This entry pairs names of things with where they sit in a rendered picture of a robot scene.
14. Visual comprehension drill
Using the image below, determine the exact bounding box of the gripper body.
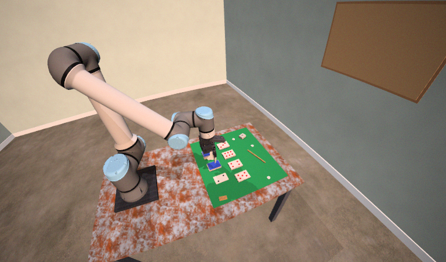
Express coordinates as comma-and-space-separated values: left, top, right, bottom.
199, 136, 216, 154

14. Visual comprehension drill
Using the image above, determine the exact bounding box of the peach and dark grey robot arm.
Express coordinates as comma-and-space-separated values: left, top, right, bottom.
48, 42, 226, 202

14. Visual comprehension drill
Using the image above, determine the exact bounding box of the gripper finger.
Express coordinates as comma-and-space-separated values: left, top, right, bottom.
207, 147, 217, 163

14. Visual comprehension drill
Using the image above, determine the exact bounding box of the green felt table mat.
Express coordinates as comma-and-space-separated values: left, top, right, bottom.
190, 128, 288, 208

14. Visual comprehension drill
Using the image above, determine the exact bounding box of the blue rectangular card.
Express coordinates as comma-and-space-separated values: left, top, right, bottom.
207, 160, 221, 170

